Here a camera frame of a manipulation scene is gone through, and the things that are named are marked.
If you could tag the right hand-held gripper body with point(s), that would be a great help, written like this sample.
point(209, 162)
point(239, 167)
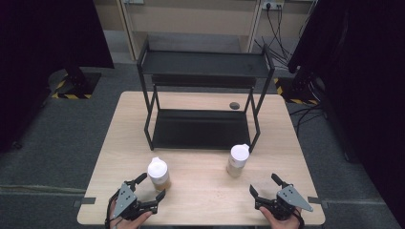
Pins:
point(288, 198)

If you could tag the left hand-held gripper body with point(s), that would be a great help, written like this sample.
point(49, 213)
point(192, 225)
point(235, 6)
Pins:
point(124, 198)

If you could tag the white-lidded jar with orange contents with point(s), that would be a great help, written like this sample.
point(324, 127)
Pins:
point(158, 173)

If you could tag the white-lidded jar with pale contents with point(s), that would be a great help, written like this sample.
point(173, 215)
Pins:
point(237, 160)

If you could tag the black metal two-tier rack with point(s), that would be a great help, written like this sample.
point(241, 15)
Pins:
point(200, 127)

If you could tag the person's left hand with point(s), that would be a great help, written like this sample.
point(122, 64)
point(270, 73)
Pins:
point(133, 222)

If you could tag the person's right hand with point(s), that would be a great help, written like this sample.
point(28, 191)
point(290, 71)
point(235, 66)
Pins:
point(278, 222)

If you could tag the dark grey floor tape piece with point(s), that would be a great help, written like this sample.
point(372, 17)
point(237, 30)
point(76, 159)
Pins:
point(315, 200)
point(85, 201)

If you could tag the round grey table grommet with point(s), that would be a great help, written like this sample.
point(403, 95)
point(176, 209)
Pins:
point(234, 105)

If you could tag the stand base with hazard tape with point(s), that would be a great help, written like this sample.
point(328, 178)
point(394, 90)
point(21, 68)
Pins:
point(297, 90)
point(79, 86)

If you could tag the dark curtain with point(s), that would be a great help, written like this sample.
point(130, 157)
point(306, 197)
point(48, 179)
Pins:
point(366, 79)
point(38, 47)

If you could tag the beige cabinet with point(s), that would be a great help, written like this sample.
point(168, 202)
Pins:
point(191, 22)

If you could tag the white wall socket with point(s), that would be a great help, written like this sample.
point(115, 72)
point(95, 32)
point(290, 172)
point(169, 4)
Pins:
point(272, 4)

